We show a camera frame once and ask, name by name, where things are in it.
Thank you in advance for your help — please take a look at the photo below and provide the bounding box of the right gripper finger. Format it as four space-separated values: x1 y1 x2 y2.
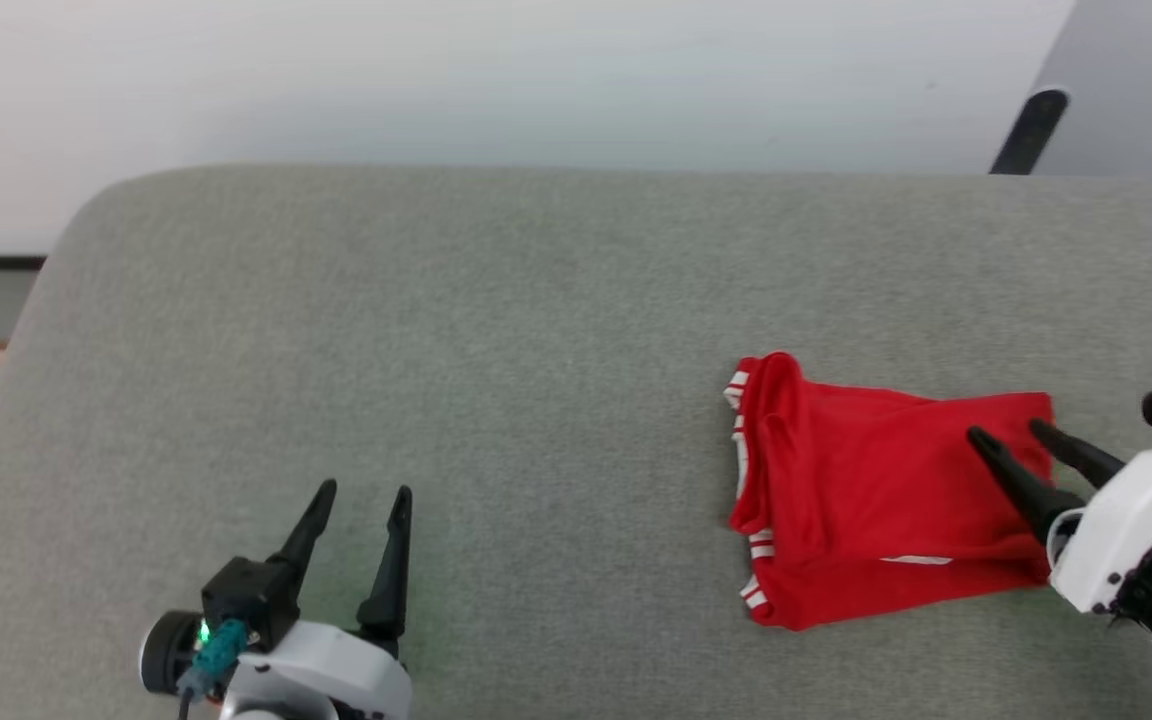
966 427 1085 546
1029 419 1127 489

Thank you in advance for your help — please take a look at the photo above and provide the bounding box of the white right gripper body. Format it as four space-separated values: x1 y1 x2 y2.
1048 447 1152 615

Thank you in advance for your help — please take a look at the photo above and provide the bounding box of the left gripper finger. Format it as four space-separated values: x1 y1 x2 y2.
271 480 337 591
356 486 413 656

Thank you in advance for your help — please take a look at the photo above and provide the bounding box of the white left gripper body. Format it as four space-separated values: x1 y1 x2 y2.
221 620 413 720

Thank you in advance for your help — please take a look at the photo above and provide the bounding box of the red and white shirt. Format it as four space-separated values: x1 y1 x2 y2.
723 351 1057 632

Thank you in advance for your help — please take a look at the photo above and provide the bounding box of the black slanted post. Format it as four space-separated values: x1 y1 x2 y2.
989 88 1070 176

